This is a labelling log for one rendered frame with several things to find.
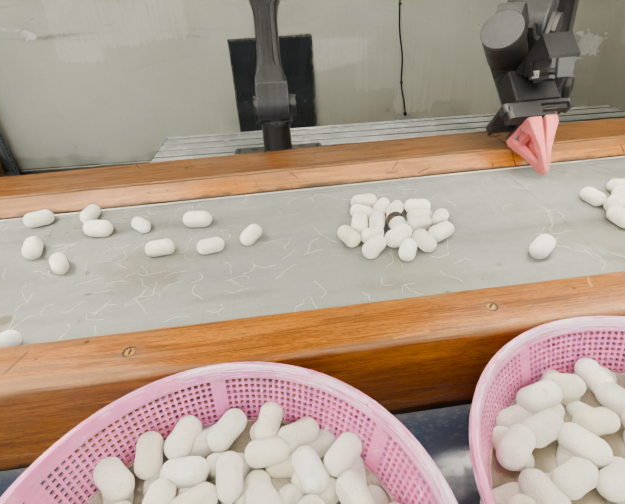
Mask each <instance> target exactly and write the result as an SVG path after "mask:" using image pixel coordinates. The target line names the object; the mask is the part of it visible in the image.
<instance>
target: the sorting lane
mask: <svg viewBox="0 0 625 504"><path fill-rule="evenodd" d="M612 179H625V156H619V157H609V158H599V159H590V160H580V161H570V162H560V163H551V164H550V170H549V171H548V172H547V173H546V174H545V175H540V174H539V173H538V172H537V171H536V170H535V169H534V168H533V167H532V166H521V167H512V168H502V169H492V170H482V171H473V172H463V173H453V174H443V175H434V176H424V177H414V178H404V179H395V180H385V181H375V182H365V183H356V184H346V185H336V186H326V187H317V188H307V189H297V190H287V191H278V192H268V193H258V194H248V195H239V196H229V197H219V198H209V199H200V200H190V201H180V202H170V203H161V204H151V205H141V206H131V207H121V208H112V209H102V210H101V215H100V216H99V217H98V218H97V219H96V220H107V221H109V222H110V223H111V224H112V225H113V232H112V233H111V234H110V235H109V236H106V237H92V236H88V235H86V234H85V233H84V231H83V225H84V223H83V222H82V221H81V220H80V217H79V216H80V213H81V212H73V213H63V214H54V221H53V222H52V223H51V224H48V225H43V226H39V227H36V228H29V227H27V226H26V225H25V224H24V223H23V218H14V219H4V220H0V333H2V332H4V331H7V330H15V331H17V332H19V333H20V334H21V336H22V344H21V345H29V344H37V343H45V342H53V341H61V340H69V339H77V338H86V337H94V336H102V335H110V334H118V333H126V332H134V331H142V330H150V329H159V328H167V327H175V326H183V325H191V324H199V323H207V322H215V321H223V320H232V319H240V318H248V317H256V316H264V315H272V314H280V313H288V312H296V311H305V310H313V309H321V308H329V307H337V306H345V305H353V304H361V303H370V302H378V301H386V300H394V299H402V298H410V297H418V296H426V295H434V294H443V293H451V292H459V291H467V290H475V289H483V288H491V287H499V286H507V285H516V284H524V283H532V282H540V281H548V280H556V279H564V278H572V277H580V276H589V275H597V274H605V273H613V272H621V271H625V228H621V227H619V226H617V225H616V224H614V223H613V222H611V221H610V220H608V219H607V217H606V212H607V211H606V210H605V209H604V207H603V205H601V206H593V205H591V204H589V203H587V202H586V201H583V200H582V199H581V198H580V191H581V190H582V189H583V188H585V187H593V188H595V189H596V190H598V191H600V192H603V193H604V194H605V195H606V199H607V198H609V197H610V196H611V193H610V192H609V191H608V190H607V184H608V182H609V181H610V180H612ZM367 193H372V194H374V195H375V196H376V198H377V200H378V199H380V198H382V197H385V198H387V199H388V200H389V201H390V204H391V203H392V202H393V201H394V200H400V201H401V202H402V203H403V204H405V202H406V201H407V200H409V199H426V200H428V201H429V202H430V204H431V208H430V211H431V212H432V216H433V215H434V213H435V211H436V210H438V209H440V208H443V209H446V210H447V211H448V213H449V218H448V219H447V221H448V222H450V223H452V224H453V226H454V232H453V234H452V235H451V236H450V237H448V238H445V239H444V240H442V241H440V242H437V246H436V248H435V250H434V251H432V252H424V251H422V250H421V249H420V248H419V247H418V246H417V251H416V255H415V257H414V259H413V260H411V261H403V260H402V259H401V258H400V257H399V248H400V246H399V247H397V248H391V247H389V246H388V245H387V244H386V247H385V248H384V250H382V251H381V253H380V254H379V255H378V256H377V257H376V258H374V259H368V258H366V257H365V256H364V255H363V253H362V247H363V245H364V244H365V243H364V242H362V241H361V242H360V244H359V245H358V246H356V247H353V248H352V247H348V246H347V245H346V244H345V243H344V242H343V241H341V240H340V239H339V238H338V236H337V231H338V229H339V227H340V226H342V225H348V226H350V227H351V223H352V217H353V216H352V215H351V214H350V208H351V199H352V197H353V196H355V195H359V194H367ZM189 211H207V212H209V213H210V214H211V216H212V222H211V224H210V225H209V226H207V227H194V228H190V227H187V226H186V225H185V224H184V223H183V216H184V214H185V213H186V212H189ZM135 217H142V218H144V219H145V220H147V221H149V222H150V224H151V230H150V231H149V232H147V233H141V232H139V231H138V230H136V229H134V228H133V227H132V225H131V221H132V219H133V218H135ZM251 224H257V225H259V226H260V227H261V229H262V235H261V237H260V238H259V239H258V240H257V241H256V242H255V243H254V244H253V245H251V246H245V245H243V244H242V243H241V241H240V235H241V233H242V232H243V231H244V230H245V229H246V228H247V227H248V226H249V225H251ZM542 234H549V235H551V236H553V237H554V239H555V241H556V246H555V248H554V249H553V250H552V251H551V252H550V253H549V255H548V256H547V257H545V258H543V259H536V258H534V257H532V256H531V255H530V253H529V246H530V245H531V243H532V242H533V241H535V239H536V238H537V237H538V236H540V235H542ZM31 236H36V237H39V238H40V239H41V240H42V241H43V244H44V246H43V251H42V255H41V256H40V257H39V258H37V259H34V260H31V259H27V258H25V257H24V256H23V255H22V247H23V244H24V241H25V240H26V239H27V238H28V237H31ZM212 237H219V238H221V239H222V240H223V241H224V248H223V249H222V250H221V251H219V252H215V253H210V254H206V255H203V254H200V253H199V252H198V251H197V243H198V242H199V241H200V240H202V239H207V238H212ZM162 239H170V240H172V241H173V242H174V243H175V250H174V252H173V253H172V254H170V255H163V256H158V257H150V256H148V255H147V254H146V252H145V246H146V244H147V243H148V242H150V241H155V240H162ZM54 253H62V254H64V255H65V256H66V257H67V260H68V263H69V266H70V267H69V270H68V271H67V272H66V273H65V274H62V275H57V274H55V273H53V272H52V271H51V268H50V264H49V258H50V256H51V255H52V254H54ZM21 345H20V346H21Z"/></svg>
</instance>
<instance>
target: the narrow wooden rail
mask: <svg viewBox="0 0 625 504"><path fill-rule="evenodd" d="M584 316H625V271H621V272H613V273H605V274H597V275H589V276H580V277H572V278H564V279H556V280H548V281H540V282H532V283H524V284H516V285H507V286H499V287H491V288H483V289H475V290H467V291H459V292H451V293H443V294H434V295H426V296H418V297H410V298H402V299H394V300H386V301H378V302H370V303H361V304H353V305H345V306H337V307H329V308H321V309H313V310H305V311H296V312H288V313H280V314H272V315H264V316H256V317H248V318H240V319H232V320H223V321H215V322H207V323H199V324H191V325H183V326H175V327H167V328H159V329H150V330H142V331H134V332H126V333H118V334H110V335H102V336H94V337H86V338H77V339H69V340H61V341H53V342H45V343H37V344H29V345H21V346H13V347H4V348H0V471H6V470H13V469H20V468H27V467H29V466H30V465H31V464H32V463H33V462H34V461H36V460H37V459H38V458H39V457H40V456H41V455H42V454H43V453H44V452H45V451H47V450H48V449H49V448H50V447H51V446H52V445H53V444H54V443H56V442H57V441H58V440H59V439H61V438H62V437H63V436H64V435H66V434H67V433H68V432H69V431H71V430H72V429H73V428H75V427H76V426H77V425H79V424H80V423H81V422H83V421H84V420H86V419H87V418H89V417H90V416H92V415H93V414H95V413H96V412H97V411H99V410H101V409H102V408H104V407H106V406H107V405H109V404H111V403H112V402H114V401H116V400H118V399H119V398H121V397H123V396H125V395H127V394H129V393H131V392H133V391H135V390H137V389H139V388H141V387H143V386H146V385H148V384H150V383H152V382H155V381H157V380H160V379H163V378H165V377H168V376H171V375H174V374H177V373H180V372H184V371H188V370H191V369H195V368H200V367H204V366H209V365H216V364H222V363H232V362H273V363H281V364H288V365H293V366H298V367H302V368H306V369H310V370H314V371H317V372H320V373H323V374H326V375H328V376H331V377H333V378H336V379H338V380H340V381H342V382H344V383H346V384H348V385H350V386H352V387H354V388H355V389H357V390H359V391H361V392H362V393H364V394H365V395H367V396H369V397H370V398H372V399H373V400H374V401H376V402H377V403H378V404H380V405H381V406H382V407H384V408H385V409H386V410H387V411H389V412H390V413H391V414H392V415H397V414H404V413H411V412H418V411H425V410H432V409H439V408H446V407H453V406H460V405H467V404H472V399H473V395H474V392H475V389H476V385H477V383H478V381H479V378H480V376H481V374H482V372H483V371H484V369H485V367H486V366H487V364H488V363H489V361H490V360H491V359H492V358H493V356H494V355H495V354H496V353H497V352H498V351H499V350H500V349H501V348H502V347H503V346H505V345H506V344H507V343H509V342H510V341H511V340H513V339H514V338H516V337H517V336H519V335H521V334H522V333H524V332H526V331H528V330H530V329H533V328H535V327H538V326H540V325H543V324H547V323H550V322H554V321H558V320H563V319H568V318H575V317H584Z"/></svg>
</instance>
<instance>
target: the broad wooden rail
mask: <svg viewBox="0 0 625 504"><path fill-rule="evenodd" d="M509 133H510V132H503V133H493V134H491V135H490V136H488V134H487V131H478V132H467V133H457V134H446V135H436V136H426V137H415V138H405V139H394V140H384V141H373V142H363V143H352V144H342V145H332V146H321V147H311V148H300V149H290V150H279V151H270V152H260V153H248V154H238V155H227V156H217V157H206V158H196V159H185V160H175V161H164V162H154V163H143V164H133V165H122V166H112V167H102V168H91V169H81V170H70V171H60V172H49V173H39V174H28V175H18V176H7V177H0V220H4V219H14V218H23V217H24V216H25V215H26V214H27V213H31V212H36V211H40V210H44V209H46V210H50V211H51V212H52V213H53V214H63V213H73V212H82V211H83V210H84V209H85V208H86V207H87V206H89V205H91V204H94V205H97V206H99V207H100V209H101V210H102V209H112V208H121V207H131V206H141V205H151V204H161V203H170V202H180V201H190V200H200V199H209V198H219V197H229V196H239V195H248V194H258V193H268V192H278V191H287V190H297V189H307V188H317V187H326V186H336V185H346V184H356V183H365V182H375V181H385V180H395V179H404V178H414V177H424V176H434V175H443V174H453V173H463V172H473V171H482V170H492V169H502V168H512V167H521V166H531V165H530V164H529V163H528V162H527V161H526V160H525V159H524V158H522V157H521V156H520V155H519V154H517V153H516V152H515V151H513V150H512V149H511V148H510V147H508V145H507V142H506V139H505V138H506V137H507V135H508V134H509ZM619 156H625V117H624V118H614V119H603V120H593V121H582V122H572V123H561V124H558V126H557V129H556V133H555V137H554V141H553V144H552V149H551V160H550V164H551V163H560V162H570V161H580V160H590V159H599V158H609V157H619Z"/></svg>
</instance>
